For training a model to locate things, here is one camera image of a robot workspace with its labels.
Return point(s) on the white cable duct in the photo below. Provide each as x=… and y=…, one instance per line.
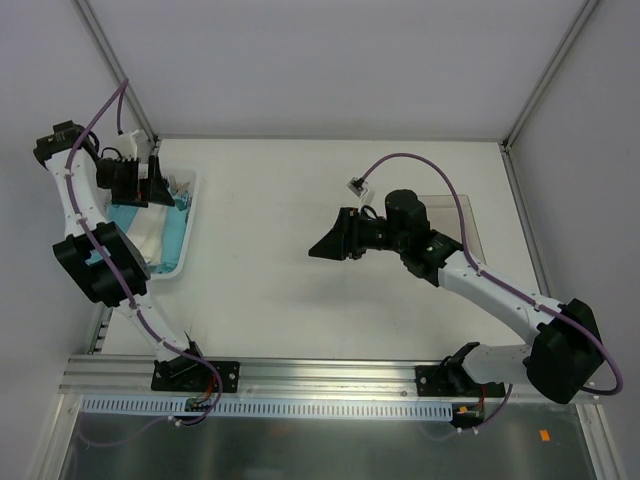
x=268, y=408

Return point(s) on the left black mount plate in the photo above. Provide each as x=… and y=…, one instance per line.
x=186, y=375

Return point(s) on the white napkin in basket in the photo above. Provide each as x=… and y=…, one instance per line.
x=146, y=231

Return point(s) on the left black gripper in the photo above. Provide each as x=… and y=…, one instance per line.
x=151, y=180

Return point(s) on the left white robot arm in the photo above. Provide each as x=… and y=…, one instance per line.
x=95, y=252

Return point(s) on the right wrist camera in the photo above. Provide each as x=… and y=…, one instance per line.
x=407, y=212

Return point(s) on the aluminium rail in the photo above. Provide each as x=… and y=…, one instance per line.
x=259, y=378

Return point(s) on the stacked blue napkins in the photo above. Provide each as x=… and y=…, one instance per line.
x=173, y=236

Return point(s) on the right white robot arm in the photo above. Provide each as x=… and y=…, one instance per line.
x=557, y=353

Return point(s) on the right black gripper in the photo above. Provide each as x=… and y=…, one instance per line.
x=347, y=234

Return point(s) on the right black mount plate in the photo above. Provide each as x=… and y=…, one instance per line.
x=430, y=382

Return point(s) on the white plastic basket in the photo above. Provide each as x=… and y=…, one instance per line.
x=183, y=182

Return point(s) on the black mount plate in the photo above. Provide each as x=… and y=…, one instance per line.
x=186, y=375
x=430, y=382

